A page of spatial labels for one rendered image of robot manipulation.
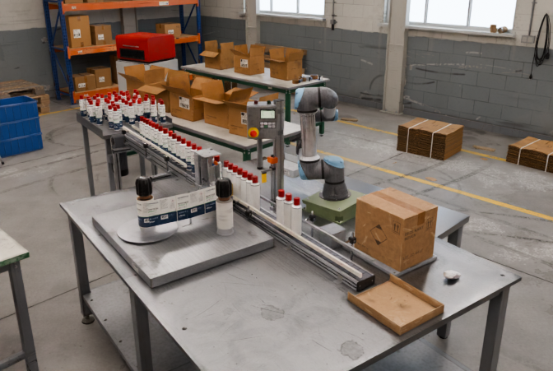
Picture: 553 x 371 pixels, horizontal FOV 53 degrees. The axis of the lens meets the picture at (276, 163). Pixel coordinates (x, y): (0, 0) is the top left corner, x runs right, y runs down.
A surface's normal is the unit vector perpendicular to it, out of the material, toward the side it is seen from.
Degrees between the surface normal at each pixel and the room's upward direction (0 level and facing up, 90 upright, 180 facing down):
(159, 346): 1
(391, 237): 90
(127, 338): 1
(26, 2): 90
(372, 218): 90
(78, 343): 0
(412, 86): 90
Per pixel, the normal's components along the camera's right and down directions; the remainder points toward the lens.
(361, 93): -0.70, 0.24
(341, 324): 0.00, -0.94
